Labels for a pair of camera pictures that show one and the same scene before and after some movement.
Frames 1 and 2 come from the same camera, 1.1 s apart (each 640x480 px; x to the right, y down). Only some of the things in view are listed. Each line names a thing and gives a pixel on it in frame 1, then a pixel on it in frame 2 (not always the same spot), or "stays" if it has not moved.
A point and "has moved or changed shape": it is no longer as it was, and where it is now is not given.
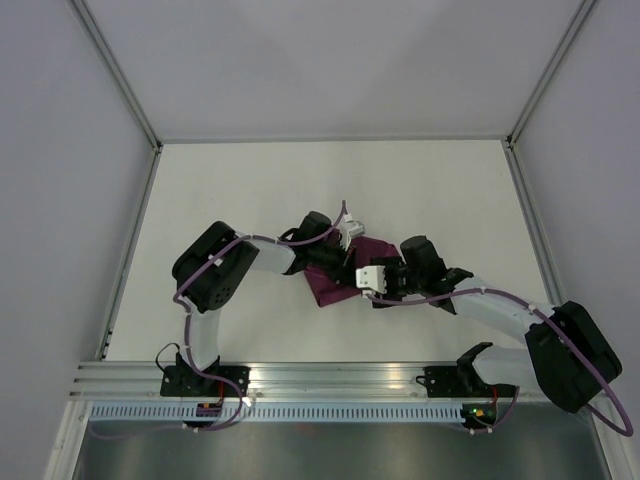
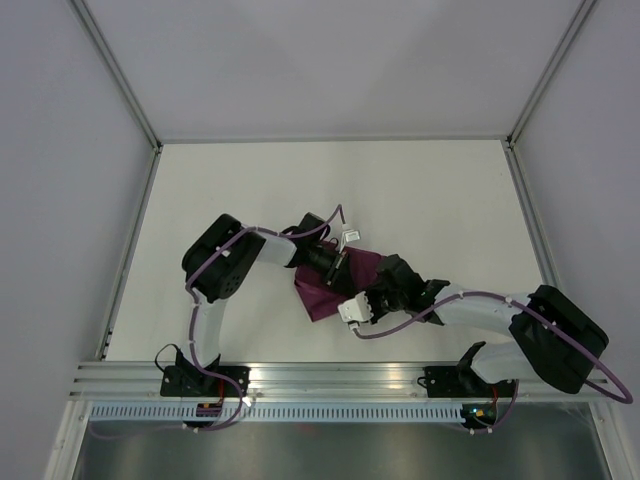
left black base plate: (187, 381) stays
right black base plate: (452, 382) stays
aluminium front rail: (141, 383) stays
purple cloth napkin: (365, 249) has moved or changed shape
